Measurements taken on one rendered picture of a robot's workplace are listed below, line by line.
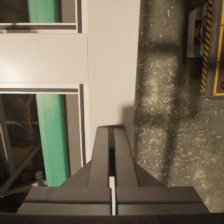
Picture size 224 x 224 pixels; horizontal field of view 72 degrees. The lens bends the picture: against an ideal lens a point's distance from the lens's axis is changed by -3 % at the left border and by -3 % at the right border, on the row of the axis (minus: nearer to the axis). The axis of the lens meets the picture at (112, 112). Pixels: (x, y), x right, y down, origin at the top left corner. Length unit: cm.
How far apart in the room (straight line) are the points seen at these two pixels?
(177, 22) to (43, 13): 102
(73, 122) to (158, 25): 98
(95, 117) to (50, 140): 12
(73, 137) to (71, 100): 6
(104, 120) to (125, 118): 2
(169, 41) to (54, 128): 101
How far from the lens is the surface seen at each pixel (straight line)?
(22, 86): 23
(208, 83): 91
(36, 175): 106
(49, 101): 23
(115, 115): 15
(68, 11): 24
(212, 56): 91
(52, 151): 26
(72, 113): 24
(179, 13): 120
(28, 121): 99
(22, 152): 104
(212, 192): 180
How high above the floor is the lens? 108
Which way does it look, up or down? 73 degrees down
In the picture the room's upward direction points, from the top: 176 degrees clockwise
